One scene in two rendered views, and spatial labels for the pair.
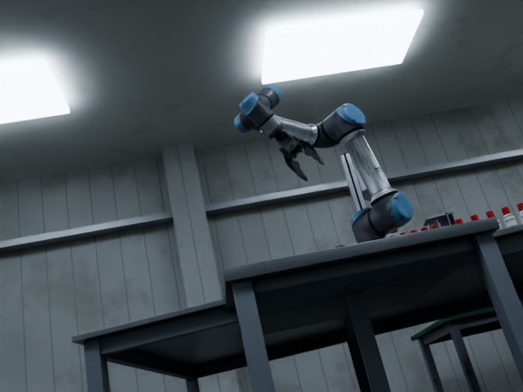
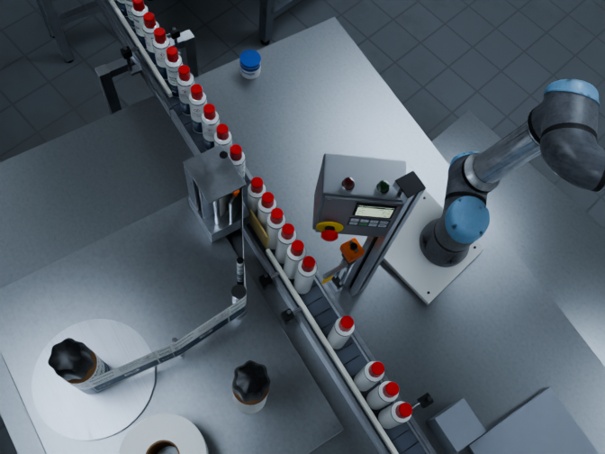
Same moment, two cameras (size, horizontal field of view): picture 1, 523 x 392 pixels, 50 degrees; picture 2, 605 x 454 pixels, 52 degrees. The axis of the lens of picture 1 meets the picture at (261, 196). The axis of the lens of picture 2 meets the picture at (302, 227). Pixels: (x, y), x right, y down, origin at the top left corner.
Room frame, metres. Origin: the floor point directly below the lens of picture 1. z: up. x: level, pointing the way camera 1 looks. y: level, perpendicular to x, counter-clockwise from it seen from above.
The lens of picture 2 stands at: (3.05, -0.17, 2.56)
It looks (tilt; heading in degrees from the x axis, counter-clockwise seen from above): 66 degrees down; 223
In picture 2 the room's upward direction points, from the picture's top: 13 degrees clockwise
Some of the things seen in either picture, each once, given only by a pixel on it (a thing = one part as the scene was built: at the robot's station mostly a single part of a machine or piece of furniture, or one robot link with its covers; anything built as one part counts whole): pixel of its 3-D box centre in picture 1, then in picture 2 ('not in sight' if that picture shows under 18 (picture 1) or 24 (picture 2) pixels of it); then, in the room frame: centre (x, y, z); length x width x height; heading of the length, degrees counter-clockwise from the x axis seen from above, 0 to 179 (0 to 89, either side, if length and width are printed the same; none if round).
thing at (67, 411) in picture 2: not in sight; (94, 377); (3.21, -0.61, 0.89); 0.31 x 0.31 x 0.01
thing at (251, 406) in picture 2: not in sight; (250, 387); (2.91, -0.35, 1.03); 0.09 x 0.09 x 0.30
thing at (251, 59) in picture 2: not in sight; (249, 64); (2.31, -1.25, 0.87); 0.07 x 0.07 x 0.07
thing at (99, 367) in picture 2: not in sight; (80, 367); (3.21, -0.61, 1.04); 0.09 x 0.09 x 0.29
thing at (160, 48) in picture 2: not in sight; (163, 53); (2.57, -1.35, 0.98); 0.05 x 0.05 x 0.20
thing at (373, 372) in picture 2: not in sight; (369, 375); (2.64, -0.21, 0.98); 0.05 x 0.05 x 0.20
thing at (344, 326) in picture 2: not in sight; (341, 331); (2.63, -0.34, 0.98); 0.05 x 0.05 x 0.20
